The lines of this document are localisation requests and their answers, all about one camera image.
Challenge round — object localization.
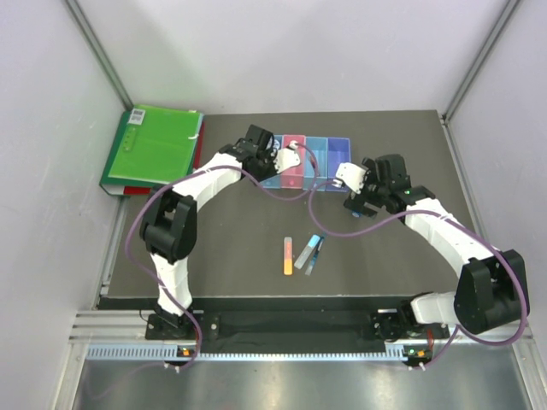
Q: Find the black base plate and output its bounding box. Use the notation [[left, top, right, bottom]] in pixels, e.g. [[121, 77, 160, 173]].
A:
[[145, 307, 449, 345]]

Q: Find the red folder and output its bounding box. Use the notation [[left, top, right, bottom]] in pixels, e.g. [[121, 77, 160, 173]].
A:
[[122, 186, 151, 196]]

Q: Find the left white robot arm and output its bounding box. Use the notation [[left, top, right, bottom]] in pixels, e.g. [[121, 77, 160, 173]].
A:
[[139, 125, 279, 339]]

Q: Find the blue pen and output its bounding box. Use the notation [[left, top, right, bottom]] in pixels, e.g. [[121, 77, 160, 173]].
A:
[[305, 236, 325, 276]]

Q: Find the purple cable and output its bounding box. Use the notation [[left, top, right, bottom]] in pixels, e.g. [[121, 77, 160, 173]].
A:
[[126, 143, 321, 372], [308, 179, 531, 372]]

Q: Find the grey slotted cable duct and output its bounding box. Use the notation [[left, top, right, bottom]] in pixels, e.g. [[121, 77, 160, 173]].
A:
[[86, 344, 427, 361]]

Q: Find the teal blue bin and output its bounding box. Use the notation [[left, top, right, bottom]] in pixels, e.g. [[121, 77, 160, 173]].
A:
[[303, 137, 328, 190]]

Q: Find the dark green binder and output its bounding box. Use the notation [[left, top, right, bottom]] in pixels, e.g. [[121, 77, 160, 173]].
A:
[[99, 110, 149, 196]]

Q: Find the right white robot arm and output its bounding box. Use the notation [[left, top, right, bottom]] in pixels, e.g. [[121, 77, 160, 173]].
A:
[[335, 155, 530, 338]]

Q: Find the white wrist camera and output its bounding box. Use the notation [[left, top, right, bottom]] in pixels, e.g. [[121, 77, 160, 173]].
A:
[[273, 147, 302, 174], [332, 162, 368, 194]]

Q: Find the orange highlighter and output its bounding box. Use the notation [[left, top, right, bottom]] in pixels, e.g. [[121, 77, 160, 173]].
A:
[[283, 237, 293, 276]]

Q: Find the light blue highlighter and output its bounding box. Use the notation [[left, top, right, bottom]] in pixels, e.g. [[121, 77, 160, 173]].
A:
[[294, 234, 321, 269]]

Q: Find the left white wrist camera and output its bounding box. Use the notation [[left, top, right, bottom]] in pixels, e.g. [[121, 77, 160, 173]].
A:
[[273, 147, 302, 174]]

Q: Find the pink bin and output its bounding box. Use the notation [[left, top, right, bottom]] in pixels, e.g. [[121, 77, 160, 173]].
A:
[[280, 134, 305, 190]]

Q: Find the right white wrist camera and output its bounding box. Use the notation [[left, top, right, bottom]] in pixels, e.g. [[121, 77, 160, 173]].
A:
[[332, 162, 368, 194]]

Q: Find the green folder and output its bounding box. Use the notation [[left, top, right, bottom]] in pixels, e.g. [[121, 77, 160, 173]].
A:
[[109, 104, 203, 185]]

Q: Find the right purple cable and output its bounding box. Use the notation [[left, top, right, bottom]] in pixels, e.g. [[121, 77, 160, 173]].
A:
[[308, 179, 531, 372]]

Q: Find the light blue bin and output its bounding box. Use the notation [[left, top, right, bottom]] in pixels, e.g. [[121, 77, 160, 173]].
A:
[[261, 135, 282, 190]]

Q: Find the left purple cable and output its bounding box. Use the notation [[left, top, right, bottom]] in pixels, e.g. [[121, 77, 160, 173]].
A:
[[126, 143, 321, 372]]

